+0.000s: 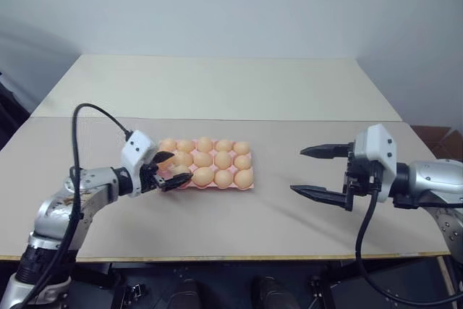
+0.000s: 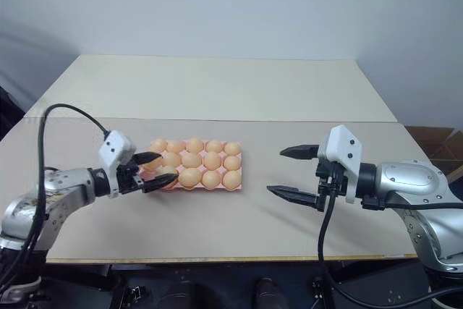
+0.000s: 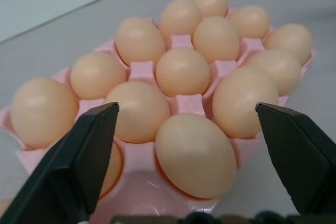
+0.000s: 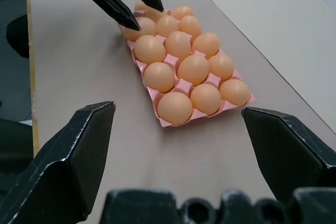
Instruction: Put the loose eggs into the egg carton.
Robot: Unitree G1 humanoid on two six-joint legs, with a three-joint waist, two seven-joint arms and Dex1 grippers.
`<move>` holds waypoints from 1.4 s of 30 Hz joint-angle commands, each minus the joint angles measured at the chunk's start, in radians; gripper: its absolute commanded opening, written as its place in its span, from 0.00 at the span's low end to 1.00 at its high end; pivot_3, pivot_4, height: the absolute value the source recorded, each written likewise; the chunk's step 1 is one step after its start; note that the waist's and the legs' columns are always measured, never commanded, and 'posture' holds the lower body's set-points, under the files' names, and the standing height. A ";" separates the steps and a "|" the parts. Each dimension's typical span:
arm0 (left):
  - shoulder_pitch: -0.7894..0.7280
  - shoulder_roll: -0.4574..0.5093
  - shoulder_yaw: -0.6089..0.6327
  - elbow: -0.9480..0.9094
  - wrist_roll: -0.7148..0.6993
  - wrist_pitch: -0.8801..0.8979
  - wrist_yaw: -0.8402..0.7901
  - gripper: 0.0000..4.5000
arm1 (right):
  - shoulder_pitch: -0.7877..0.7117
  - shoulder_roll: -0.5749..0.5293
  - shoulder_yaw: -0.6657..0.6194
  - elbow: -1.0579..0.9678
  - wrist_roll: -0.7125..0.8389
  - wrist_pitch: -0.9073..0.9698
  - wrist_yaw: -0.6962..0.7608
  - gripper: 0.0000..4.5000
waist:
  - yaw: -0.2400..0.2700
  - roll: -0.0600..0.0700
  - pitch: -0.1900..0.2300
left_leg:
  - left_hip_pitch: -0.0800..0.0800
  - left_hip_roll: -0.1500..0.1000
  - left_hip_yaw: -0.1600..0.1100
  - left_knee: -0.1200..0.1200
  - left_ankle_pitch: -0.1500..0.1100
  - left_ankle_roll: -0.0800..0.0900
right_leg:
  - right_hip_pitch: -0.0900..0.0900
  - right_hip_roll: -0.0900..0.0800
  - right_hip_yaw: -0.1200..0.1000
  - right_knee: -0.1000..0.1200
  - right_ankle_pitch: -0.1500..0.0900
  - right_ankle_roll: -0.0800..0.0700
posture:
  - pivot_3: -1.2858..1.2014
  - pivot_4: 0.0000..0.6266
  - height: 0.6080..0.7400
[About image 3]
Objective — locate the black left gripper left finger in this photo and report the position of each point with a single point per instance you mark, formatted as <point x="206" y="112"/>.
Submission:
<point x="65" y="171"/>

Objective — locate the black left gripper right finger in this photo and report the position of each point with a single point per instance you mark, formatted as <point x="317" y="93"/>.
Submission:
<point x="302" y="161"/>

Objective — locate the beige egg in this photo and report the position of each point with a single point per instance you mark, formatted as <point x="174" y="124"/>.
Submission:
<point x="98" y="75"/>
<point x="211" y="1"/>
<point x="179" y="16"/>
<point x="140" y="112"/>
<point x="182" y="72"/>
<point x="140" y="41"/>
<point x="216" y="40"/>
<point x="43" y="112"/>
<point x="288" y="42"/>
<point x="195" y="155"/>
<point x="249" y="21"/>
<point x="277" y="70"/>
<point x="113" y="167"/>
<point x="242" y="100"/>

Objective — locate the pink plastic egg tray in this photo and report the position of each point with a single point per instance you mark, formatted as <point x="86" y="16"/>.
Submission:
<point x="141" y="69"/>

